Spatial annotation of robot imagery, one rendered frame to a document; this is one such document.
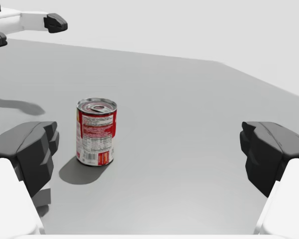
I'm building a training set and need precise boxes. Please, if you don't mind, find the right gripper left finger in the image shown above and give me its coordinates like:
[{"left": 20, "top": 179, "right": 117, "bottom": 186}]
[{"left": 0, "top": 121, "right": 60, "bottom": 236}]

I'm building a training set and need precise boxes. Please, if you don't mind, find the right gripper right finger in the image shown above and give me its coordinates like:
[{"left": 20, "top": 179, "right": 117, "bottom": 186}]
[{"left": 239, "top": 121, "right": 299, "bottom": 236}]

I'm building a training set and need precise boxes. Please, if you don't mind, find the red and white can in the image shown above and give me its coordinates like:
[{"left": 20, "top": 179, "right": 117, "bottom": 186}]
[{"left": 75, "top": 97, "right": 119, "bottom": 167}]

